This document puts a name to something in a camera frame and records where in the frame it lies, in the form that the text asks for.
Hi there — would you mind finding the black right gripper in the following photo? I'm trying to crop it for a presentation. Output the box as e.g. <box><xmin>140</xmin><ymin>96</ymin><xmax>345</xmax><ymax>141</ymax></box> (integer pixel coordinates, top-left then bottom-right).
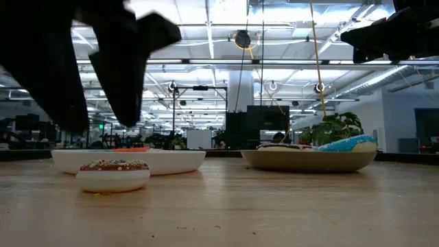
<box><xmin>341</xmin><ymin>0</ymin><xmax>439</xmax><ymax>64</ymax></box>

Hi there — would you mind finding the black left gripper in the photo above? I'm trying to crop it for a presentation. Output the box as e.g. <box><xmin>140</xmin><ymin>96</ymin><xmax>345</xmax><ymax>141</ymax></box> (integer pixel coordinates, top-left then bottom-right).
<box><xmin>0</xmin><ymin>0</ymin><xmax>182</xmax><ymax>134</ymax></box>

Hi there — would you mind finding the small red frosted donut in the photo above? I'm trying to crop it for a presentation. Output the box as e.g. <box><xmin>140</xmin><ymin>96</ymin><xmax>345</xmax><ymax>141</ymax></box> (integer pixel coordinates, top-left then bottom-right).
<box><xmin>112</xmin><ymin>147</ymin><xmax>150</xmax><ymax>153</ymax></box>

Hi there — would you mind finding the large blue frosted donut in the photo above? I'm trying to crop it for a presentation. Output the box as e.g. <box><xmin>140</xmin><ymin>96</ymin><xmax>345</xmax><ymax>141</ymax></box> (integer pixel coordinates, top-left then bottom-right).
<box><xmin>314</xmin><ymin>134</ymin><xmax>378</xmax><ymax>153</ymax></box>

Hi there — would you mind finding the large chocolate drizzle donut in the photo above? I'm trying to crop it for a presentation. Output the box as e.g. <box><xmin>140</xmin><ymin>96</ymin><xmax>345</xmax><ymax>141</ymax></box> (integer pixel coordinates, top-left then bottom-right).
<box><xmin>256</xmin><ymin>143</ymin><xmax>315</xmax><ymax>152</ymax></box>

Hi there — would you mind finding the green leafy plant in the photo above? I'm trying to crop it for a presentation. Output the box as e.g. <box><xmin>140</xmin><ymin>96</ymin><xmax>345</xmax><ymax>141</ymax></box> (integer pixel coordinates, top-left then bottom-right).
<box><xmin>297</xmin><ymin>112</ymin><xmax>365</xmax><ymax>147</ymax></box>

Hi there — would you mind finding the small chocolate sprinkle donut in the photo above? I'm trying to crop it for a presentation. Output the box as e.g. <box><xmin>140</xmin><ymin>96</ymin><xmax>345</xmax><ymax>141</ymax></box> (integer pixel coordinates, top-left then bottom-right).
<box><xmin>75</xmin><ymin>159</ymin><xmax>151</xmax><ymax>193</ymax></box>

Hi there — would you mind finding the white round plate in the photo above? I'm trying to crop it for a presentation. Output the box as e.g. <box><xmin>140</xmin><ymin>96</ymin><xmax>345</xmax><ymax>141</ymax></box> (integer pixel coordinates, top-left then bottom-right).
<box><xmin>51</xmin><ymin>148</ymin><xmax>206</xmax><ymax>176</ymax></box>

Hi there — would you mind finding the black square monitor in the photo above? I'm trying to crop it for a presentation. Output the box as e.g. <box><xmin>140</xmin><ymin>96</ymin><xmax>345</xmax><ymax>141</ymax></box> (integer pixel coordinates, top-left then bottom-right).
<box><xmin>246</xmin><ymin>105</ymin><xmax>291</xmax><ymax>132</ymax></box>

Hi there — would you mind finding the white board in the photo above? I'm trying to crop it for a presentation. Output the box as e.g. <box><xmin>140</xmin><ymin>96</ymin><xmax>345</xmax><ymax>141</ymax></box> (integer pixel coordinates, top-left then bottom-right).
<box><xmin>187</xmin><ymin>129</ymin><xmax>213</xmax><ymax>150</ymax></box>

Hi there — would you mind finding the olive grey round plate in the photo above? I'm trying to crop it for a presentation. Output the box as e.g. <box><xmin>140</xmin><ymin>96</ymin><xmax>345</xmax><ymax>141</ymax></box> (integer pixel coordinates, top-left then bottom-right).
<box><xmin>241</xmin><ymin>150</ymin><xmax>377</xmax><ymax>174</ymax></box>

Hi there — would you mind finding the black tall cabinet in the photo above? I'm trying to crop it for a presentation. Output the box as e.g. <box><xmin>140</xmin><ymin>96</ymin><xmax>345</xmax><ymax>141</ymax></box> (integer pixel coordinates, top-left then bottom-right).
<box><xmin>225</xmin><ymin>111</ymin><xmax>261</xmax><ymax>150</ymax></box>

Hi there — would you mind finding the yellow hanging cable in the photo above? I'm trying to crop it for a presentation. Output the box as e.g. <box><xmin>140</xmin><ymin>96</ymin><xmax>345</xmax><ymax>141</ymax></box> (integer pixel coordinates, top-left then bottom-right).
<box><xmin>308</xmin><ymin>0</ymin><xmax>327</xmax><ymax>118</ymax></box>

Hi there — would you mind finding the black metal table frame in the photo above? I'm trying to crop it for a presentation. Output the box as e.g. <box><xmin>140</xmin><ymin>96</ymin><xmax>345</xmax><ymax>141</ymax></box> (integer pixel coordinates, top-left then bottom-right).
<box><xmin>0</xmin><ymin>149</ymin><xmax>439</xmax><ymax>163</ymax></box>

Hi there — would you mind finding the thin black hanging cable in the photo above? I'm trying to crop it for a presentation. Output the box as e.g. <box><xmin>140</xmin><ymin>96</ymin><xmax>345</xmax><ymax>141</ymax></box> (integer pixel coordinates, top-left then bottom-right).
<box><xmin>260</xmin><ymin>0</ymin><xmax>265</xmax><ymax>107</ymax></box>

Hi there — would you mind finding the black background rig frame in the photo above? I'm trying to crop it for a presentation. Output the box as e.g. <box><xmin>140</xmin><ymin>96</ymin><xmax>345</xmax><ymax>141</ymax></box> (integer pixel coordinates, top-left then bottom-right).
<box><xmin>171</xmin><ymin>84</ymin><xmax>228</xmax><ymax>149</ymax></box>

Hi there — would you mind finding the black hanging cable reel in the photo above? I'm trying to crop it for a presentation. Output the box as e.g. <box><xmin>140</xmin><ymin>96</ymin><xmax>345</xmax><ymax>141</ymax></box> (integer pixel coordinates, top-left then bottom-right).
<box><xmin>234</xmin><ymin>30</ymin><xmax>252</xmax><ymax>49</ymax></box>

